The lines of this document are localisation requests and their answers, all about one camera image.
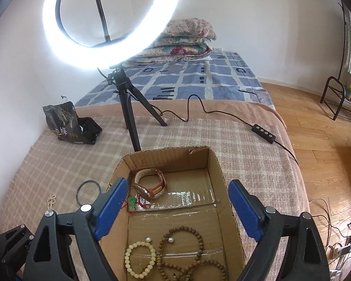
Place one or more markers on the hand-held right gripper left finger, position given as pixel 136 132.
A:
pixel 111 207

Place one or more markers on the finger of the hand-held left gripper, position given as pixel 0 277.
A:
pixel 17 240

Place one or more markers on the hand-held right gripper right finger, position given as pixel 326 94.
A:
pixel 245 210

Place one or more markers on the black bangle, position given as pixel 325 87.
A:
pixel 77 194

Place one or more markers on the cardboard box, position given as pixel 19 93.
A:
pixel 175 187

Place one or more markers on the brown fleece blanket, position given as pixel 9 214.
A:
pixel 292 181

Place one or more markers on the plaid blanket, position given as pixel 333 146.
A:
pixel 61 164

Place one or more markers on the black snack bag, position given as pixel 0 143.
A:
pixel 61 120

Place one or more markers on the black tripod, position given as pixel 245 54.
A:
pixel 125 105

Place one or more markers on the power strip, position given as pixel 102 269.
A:
pixel 343 250

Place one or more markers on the blue checked bed sheet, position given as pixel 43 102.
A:
pixel 193 76

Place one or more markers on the black clothes rack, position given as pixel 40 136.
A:
pixel 330 93

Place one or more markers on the small potted plant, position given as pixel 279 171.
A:
pixel 348 91

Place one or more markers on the folded floral quilt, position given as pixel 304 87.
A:
pixel 187 35

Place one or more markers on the black phone holder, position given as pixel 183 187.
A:
pixel 101 11

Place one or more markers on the white wall socket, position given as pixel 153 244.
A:
pixel 218 49

